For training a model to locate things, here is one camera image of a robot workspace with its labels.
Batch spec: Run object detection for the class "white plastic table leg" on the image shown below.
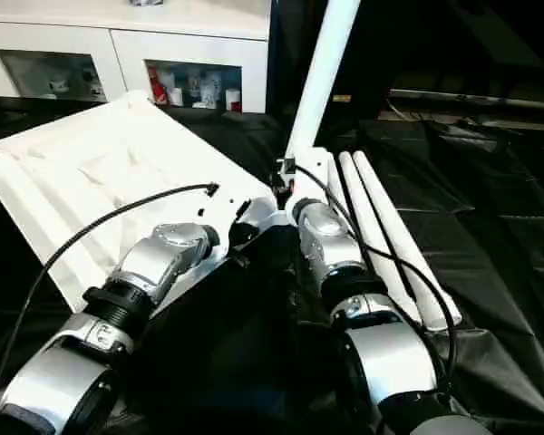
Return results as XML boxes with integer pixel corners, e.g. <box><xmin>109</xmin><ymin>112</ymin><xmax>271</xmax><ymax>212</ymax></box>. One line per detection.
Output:
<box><xmin>351</xmin><ymin>150</ymin><xmax>465</xmax><ymax>325</ymax></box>
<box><xmin>280</xmin><ymin>0</ymin><xmax>363</xmax><ymax>166</ymax></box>
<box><xmin>336</xmin><ymin>151</ymin><xmax>436</xmax><ymax>332</ymax></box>

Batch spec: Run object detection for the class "white plastic table top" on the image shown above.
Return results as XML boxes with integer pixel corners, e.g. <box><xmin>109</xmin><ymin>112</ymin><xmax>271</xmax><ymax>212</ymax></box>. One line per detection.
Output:
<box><xmin>0</xmin><ymin>90</ymin><xmax>297</xmax><ymax>315</ymax></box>

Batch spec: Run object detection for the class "black mat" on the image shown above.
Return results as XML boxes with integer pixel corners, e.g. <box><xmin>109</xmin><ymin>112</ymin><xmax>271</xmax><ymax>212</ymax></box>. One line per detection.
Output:
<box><xmin>0</xmin><ymin>95</ymin><xmax>544</xmax><ymax>435</ymax></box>

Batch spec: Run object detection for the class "white cabinet with glass doors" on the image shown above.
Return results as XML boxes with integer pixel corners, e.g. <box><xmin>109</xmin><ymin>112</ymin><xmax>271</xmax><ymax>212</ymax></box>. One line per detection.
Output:
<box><xmin>0</xmin><ymin>0</ymin><xmax>272</xmax><ymax>115</ymax></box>

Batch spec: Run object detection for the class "black furniture with gold label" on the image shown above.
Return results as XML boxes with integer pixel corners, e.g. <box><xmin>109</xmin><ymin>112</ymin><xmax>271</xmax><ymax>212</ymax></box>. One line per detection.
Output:
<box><xmin>268</xmin><ymin>0</ymin><xmax>544</xmax><ymax>130</ymax></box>

